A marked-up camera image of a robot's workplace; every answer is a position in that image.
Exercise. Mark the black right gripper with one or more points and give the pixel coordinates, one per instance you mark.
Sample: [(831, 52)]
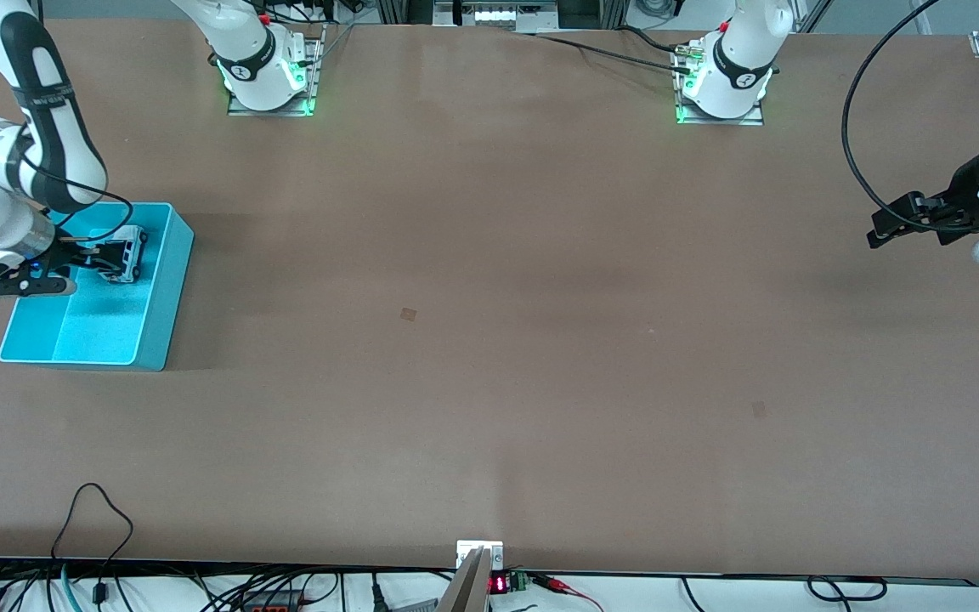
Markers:
[(67, 252)]

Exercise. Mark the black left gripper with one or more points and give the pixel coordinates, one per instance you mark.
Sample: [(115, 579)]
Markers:
[(963, 192)]

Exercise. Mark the white toy jeep black roof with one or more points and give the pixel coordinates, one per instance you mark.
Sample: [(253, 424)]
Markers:
[(126, 253)]

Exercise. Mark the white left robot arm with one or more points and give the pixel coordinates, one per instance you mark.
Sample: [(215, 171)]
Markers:
[(736, 59)]

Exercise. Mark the turquoise plastic bin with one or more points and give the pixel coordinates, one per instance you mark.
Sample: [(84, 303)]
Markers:
[(90, 340)]

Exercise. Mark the metal equipment rack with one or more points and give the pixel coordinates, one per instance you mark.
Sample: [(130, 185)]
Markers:
[(498, 15)]

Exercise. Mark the red clip lead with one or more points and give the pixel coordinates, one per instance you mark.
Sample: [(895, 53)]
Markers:
[(557, 584)]

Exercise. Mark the red digit display module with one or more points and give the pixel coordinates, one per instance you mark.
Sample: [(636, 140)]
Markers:
[(498, 584)]

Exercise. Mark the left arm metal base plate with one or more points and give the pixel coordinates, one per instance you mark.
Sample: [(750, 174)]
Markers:
[(755, 119)]

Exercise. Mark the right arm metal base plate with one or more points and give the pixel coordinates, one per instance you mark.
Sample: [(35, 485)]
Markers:
[(315, 76)]

